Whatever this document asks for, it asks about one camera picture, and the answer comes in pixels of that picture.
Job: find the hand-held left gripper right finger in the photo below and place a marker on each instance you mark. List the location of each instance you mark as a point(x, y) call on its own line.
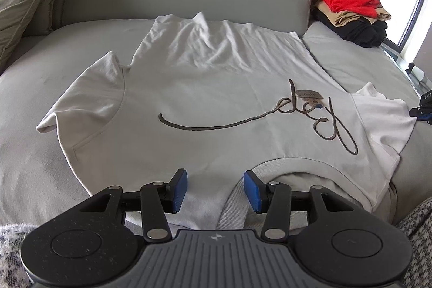
point(253, 192)

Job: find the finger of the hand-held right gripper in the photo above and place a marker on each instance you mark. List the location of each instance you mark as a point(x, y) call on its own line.
point(420, 113)

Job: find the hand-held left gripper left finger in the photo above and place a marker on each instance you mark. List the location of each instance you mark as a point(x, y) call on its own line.
point(179, 190)

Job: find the white t-shirt with script print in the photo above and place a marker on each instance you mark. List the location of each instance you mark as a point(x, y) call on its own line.
point(209, 89)

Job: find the small white object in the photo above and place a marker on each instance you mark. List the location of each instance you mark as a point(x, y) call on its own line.
point(419, 72)

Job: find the black folded garment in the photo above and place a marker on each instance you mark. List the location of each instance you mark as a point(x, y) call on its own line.
point(361, 33)

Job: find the tan folded garment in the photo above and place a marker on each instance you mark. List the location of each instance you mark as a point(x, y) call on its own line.
point(344, 18)

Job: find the houndstooth blanket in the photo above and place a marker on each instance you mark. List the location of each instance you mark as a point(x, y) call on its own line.
point(416, 230)

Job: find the grey sofa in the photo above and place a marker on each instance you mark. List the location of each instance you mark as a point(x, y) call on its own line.
point(30, 139)

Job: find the olive cushion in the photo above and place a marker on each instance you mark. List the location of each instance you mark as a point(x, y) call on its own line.
point(23, 4)

